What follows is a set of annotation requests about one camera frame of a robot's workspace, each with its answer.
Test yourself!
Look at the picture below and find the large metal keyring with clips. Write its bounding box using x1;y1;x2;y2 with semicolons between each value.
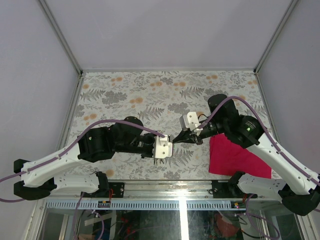
152;139;174;165

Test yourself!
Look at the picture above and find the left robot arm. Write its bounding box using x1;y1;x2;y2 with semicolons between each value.
13;116;156;201

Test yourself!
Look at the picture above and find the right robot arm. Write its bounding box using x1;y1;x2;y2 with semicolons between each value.
172;94;320;216

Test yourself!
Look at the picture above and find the red folded cloth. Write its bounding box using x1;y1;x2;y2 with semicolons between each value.
208;134;272;179

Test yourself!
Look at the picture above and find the floral patterned table mat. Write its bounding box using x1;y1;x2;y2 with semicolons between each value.
66;70;272;181

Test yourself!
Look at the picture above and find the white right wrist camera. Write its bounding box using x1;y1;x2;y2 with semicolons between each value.
179;112;202;132

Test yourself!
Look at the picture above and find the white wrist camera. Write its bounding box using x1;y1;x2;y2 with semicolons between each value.
179;112;202;132
152;134;173;159

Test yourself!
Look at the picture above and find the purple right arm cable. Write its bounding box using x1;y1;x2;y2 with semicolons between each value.
197;96;320;187

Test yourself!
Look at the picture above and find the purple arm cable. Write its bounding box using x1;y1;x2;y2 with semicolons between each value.
0;119;167;203
197;96;320;187

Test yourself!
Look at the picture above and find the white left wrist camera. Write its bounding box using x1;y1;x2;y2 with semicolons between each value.
152;134;173;159

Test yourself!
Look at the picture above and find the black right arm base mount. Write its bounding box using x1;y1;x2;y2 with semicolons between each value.
208;171;251;199

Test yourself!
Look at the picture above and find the aluminium enclosure frame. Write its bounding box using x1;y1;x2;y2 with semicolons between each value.
24;0;307;240

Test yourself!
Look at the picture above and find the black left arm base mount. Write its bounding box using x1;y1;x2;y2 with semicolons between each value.
92;171;125;199

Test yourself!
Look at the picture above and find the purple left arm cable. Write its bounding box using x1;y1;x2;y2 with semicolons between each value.
0;119;167;203

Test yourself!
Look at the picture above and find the grey slotted cable duct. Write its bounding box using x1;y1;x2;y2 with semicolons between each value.
45;199;233;210

